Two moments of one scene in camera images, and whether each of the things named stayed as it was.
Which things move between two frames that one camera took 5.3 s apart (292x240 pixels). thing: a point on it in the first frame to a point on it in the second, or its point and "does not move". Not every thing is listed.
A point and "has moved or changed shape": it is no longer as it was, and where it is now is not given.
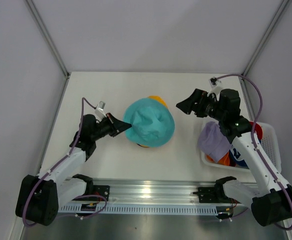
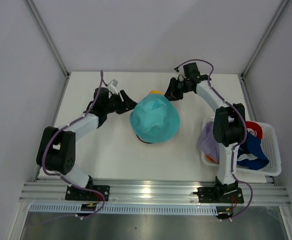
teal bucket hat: x=153 y=123 has moved or changed shape
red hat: x=258 y=129 does not move
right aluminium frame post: x=282 y=6 does not move
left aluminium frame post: x=47 y=37 does not move
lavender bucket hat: x=212 y=140 does not move
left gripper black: x=116 y=126 to x=127 y=105
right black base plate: x=213 y=195 does not move
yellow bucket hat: x=158 y=99 to x=155 y=92
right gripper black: x=188 y=105 to x=171 y=94
